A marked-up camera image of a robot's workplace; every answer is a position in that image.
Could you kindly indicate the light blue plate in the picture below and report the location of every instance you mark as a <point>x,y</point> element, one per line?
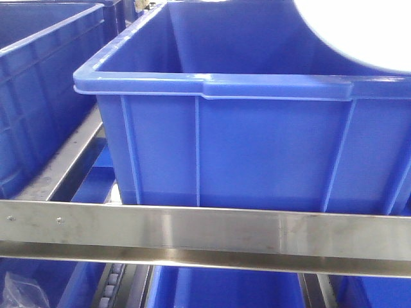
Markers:
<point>373,33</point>

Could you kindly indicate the blue lower shelf bin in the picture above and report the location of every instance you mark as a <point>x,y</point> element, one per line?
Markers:
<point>208,287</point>

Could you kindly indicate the grey metal shelf divider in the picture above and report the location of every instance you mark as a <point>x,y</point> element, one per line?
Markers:
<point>65,172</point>

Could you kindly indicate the blue plastic bin centre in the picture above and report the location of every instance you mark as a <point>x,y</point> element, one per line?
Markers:
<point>239,104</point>

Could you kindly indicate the blue plastic bin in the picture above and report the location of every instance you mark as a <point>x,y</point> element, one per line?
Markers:
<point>239,104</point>
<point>42,45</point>

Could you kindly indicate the blue plastic bin left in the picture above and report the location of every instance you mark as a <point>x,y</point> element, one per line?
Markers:
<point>42,45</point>

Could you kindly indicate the white roller conveyor track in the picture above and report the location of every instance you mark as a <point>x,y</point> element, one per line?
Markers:
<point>108,285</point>

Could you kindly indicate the clear plastic bag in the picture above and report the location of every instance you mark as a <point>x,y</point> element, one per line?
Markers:
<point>19,291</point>

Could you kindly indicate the stainless steel shelf rail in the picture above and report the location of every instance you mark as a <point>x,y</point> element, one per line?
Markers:
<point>304,242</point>

